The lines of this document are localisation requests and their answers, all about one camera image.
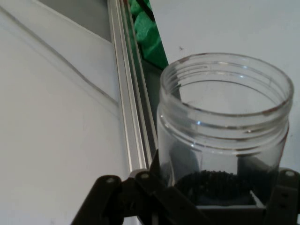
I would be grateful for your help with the green foam puzzle block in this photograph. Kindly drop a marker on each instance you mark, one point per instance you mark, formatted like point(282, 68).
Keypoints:
point(152, 51)
point(137, 7)

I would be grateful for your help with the black seeds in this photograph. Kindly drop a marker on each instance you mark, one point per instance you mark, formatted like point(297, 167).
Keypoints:
point(211, 185)

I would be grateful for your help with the clear plastic jar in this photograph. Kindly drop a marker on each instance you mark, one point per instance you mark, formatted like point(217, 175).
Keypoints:
point(222, 131)

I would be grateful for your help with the aluminium wall rail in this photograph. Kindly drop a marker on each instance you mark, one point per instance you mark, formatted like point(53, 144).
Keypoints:
point(131, 93)

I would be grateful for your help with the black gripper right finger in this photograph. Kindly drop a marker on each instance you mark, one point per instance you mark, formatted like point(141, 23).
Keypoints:
point(288, 199)

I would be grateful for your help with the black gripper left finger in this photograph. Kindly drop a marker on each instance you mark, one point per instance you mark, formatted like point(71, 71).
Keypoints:
point(107, 187)

